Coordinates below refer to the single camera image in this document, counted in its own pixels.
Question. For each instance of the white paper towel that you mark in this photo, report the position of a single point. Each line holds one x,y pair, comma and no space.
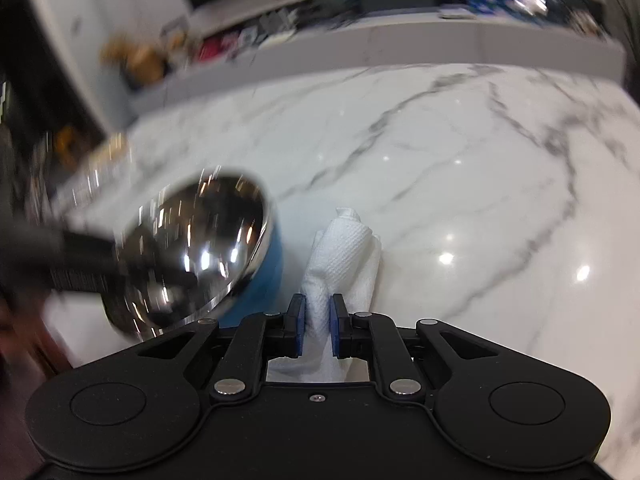
345,260

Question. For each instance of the clear plastic bag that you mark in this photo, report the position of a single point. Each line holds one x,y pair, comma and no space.
107,155

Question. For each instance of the white marble television console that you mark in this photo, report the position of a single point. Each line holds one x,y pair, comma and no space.
400,40

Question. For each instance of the person's left hand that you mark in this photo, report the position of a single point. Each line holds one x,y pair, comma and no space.
25,340

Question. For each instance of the red card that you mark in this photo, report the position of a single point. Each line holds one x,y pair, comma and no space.
215,47

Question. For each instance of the steel bowl with blue outside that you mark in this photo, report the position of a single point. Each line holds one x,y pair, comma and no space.
200,250

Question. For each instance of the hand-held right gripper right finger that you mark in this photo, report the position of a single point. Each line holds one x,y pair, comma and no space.
334,330

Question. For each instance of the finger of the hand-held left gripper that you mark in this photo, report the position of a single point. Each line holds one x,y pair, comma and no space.
92,247

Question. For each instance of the brown plush bear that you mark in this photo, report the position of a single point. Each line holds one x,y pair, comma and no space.
135,57

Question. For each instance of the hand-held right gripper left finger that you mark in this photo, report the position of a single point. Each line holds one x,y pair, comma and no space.
299,327

